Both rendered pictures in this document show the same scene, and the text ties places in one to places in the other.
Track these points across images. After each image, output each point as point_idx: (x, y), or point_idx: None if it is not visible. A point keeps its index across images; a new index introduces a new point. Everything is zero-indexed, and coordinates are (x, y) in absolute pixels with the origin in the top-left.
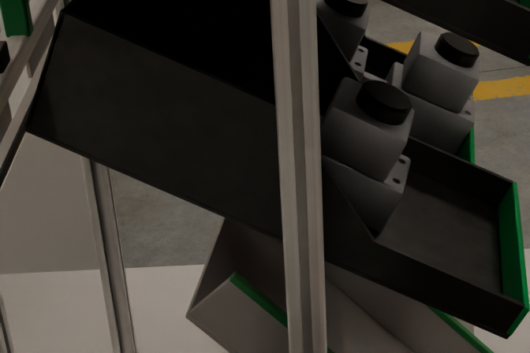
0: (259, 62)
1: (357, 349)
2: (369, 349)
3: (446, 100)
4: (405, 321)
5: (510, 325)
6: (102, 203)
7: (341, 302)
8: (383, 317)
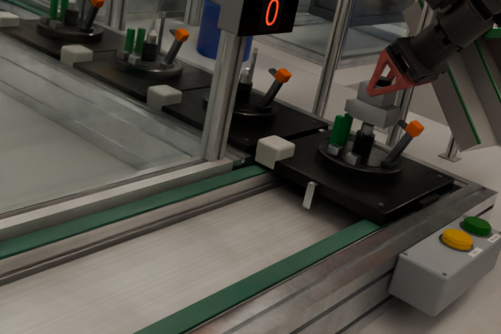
0: None
1: (454, 70)
2: (458, 74)
3: None
4: (479, 78)
5: (486, 33)
6: (410, 36)
7: (459, 60)
8: (472, 74)
